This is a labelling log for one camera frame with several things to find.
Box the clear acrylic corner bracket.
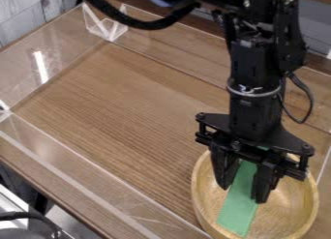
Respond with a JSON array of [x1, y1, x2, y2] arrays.
[[81, 4, 128, 43]]

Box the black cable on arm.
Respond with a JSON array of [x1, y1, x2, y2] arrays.
[[276, 70, 315, 125]]

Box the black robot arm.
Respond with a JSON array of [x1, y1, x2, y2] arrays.
[[85, 0, 313, 203]]

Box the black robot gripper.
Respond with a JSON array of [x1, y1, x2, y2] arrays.
[[193, 92, 315, 204]]

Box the black cable bottom left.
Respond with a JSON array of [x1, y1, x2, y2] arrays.
[[0, 211, 64, 239]]

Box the black metal table frame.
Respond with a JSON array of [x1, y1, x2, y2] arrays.
[[0, 164, 92, 239]]

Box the brown wooden bowl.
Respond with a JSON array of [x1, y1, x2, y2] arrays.
[[191, 152, 319, 239]]

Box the green rectangular block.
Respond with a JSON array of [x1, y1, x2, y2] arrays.
[[215, 145, 271, 238]]

